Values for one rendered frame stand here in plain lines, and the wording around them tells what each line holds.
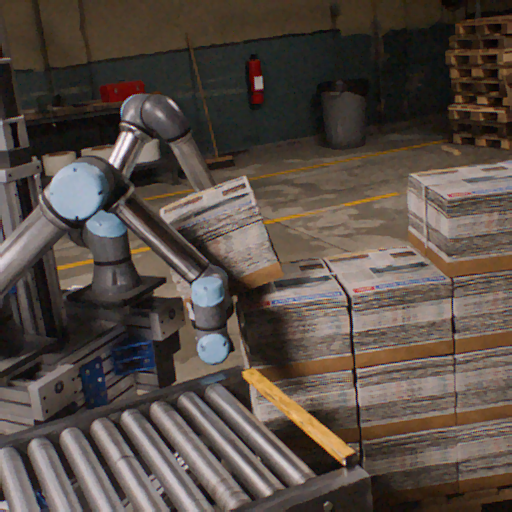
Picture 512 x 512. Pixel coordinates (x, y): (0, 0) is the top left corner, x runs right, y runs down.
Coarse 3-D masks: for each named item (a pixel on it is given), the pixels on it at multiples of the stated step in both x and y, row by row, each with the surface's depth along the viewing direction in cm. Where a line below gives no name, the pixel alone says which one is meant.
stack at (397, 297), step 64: (384, 256) 239; (256, 320) 210; (320, 320) 212; (384, 320) 215; (448, 320) 217; (320, 384) 217; (384, 384) 220; (448, 384) 223; (320, 448) 224; (384, 448) 226; (448, 448) 230
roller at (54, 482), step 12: (36, 444) 156; (48, 444) 156; (36, 456) 152; (48, 456) 151; (36, 468) 150; (48, 468) 147; (60, 468) 148; (48, 480) 143; (60, 480) 143; (48, 492) 141; (60, 492) 139; (72, 492) 140; (48, 504) 139; (60, 504) 135; (72, 504) 135
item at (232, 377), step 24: (192, 384) 174; (240, 384) 177; (96, 408) 168; (120, 408) 167; (144, 408) 168; (24, 432) 161; (48, 432) 160; (120, 432) 167; (24, 456) 159; (96, 456) 166
